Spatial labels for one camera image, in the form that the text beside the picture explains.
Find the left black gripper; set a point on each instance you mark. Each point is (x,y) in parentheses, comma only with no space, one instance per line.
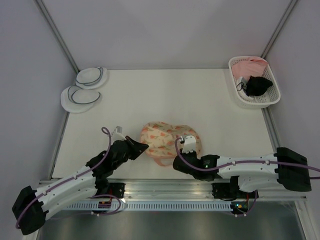
(137,148)

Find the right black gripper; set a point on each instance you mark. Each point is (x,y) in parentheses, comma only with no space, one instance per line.
(194,153)

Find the floral mesh laundry bag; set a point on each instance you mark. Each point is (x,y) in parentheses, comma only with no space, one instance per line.
(161,136)

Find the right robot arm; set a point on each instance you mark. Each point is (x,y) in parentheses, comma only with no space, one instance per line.
(285,168)

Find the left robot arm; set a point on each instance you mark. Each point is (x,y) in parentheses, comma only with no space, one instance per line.
(33,207)

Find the lower white mesh laundry bag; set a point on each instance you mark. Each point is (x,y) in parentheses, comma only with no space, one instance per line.
(76,100)

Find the white mesh laundry bag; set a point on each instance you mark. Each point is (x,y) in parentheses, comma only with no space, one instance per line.
(92,78)
(76,100)

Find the upper white mesh laundry bag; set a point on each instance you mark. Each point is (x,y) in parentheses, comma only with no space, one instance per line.
(92,78)

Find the white garment in basket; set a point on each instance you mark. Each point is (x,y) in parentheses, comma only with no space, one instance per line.
(241,87)

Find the black garment in basket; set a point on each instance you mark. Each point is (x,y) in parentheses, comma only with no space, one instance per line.
(257,86)

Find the white plastic basket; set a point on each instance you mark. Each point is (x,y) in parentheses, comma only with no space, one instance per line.
(270,97)

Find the pink garment in basket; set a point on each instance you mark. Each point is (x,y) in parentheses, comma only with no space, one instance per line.
(252,66)

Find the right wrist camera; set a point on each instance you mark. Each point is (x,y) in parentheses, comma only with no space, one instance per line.
(189,144)

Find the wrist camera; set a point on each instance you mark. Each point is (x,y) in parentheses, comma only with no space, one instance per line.
(117,134)
(189,144)

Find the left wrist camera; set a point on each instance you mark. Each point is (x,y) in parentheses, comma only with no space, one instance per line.
(117,134)

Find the aluminium front rail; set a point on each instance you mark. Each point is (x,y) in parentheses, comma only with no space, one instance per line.
(192,190)

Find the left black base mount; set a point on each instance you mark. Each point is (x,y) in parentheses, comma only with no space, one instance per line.
(116,189)

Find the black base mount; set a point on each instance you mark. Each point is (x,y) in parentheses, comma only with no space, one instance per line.
(116,189)
(241,202)

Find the white slotted cable duct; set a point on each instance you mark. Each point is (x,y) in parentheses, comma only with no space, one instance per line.
(95,205)

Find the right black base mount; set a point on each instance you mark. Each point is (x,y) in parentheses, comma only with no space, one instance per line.
(241,202)

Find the left aluminium corner post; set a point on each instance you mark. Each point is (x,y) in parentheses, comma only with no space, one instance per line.
(56,33)

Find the aluminium corner post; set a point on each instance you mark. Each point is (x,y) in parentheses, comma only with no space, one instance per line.
(56,33)
(279,27)

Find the right aluminium corner post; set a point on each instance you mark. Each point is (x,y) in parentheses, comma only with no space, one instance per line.
(279,27)

